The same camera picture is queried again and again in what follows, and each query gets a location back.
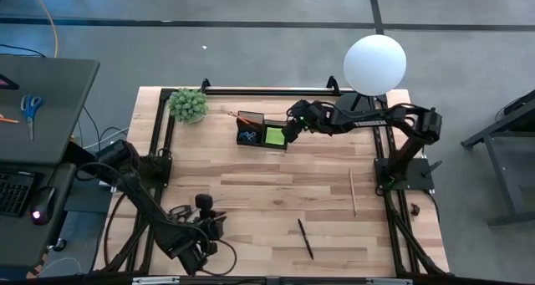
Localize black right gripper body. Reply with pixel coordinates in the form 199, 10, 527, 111
280, 99, 331, 144

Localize green potted plant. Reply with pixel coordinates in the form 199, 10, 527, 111
167, 87, 210, 125

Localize grey side desk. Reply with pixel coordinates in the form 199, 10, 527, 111
0, 54, 102, 270

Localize blue handled scissors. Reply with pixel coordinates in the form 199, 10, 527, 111
19, 93, 44, 141

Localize black pen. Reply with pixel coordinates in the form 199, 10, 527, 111
297, 217, 315, 261

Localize black computer mouse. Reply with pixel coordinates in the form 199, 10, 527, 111
28, 186, 58, 226

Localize dark metal cart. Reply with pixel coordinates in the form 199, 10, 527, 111
460, 88, 535, 228

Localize black keyboard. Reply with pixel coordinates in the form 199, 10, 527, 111
0, 170, 37, 219

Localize dark cable beside table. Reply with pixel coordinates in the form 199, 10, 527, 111
102, 186, 134, 267

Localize dark tablet red edge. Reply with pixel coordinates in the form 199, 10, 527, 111
0, 72, 20, 91

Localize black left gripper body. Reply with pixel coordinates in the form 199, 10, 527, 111
190, 193, 229, 241

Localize green sticky note pad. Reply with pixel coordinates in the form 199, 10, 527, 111
265, 126, 287, 146

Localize orange floor cable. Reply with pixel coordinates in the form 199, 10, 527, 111
26, 0, 60, 59

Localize plain wooden pencil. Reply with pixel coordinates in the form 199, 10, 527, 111
349, 168, 359, 219

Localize black mesh desk organizer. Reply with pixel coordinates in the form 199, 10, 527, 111
235, 109, 290, 151

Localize black handled scissors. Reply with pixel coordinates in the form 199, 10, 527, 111
168, 204, 200, 225

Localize silver metal bracket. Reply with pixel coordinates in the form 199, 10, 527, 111
364, 277, 414, 285
131, 276, 181, 285

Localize white globe table lamp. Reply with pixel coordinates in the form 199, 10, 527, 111
334, 33, 408, 128

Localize black metal table frame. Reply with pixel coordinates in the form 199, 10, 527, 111
92, 74, 451, 278

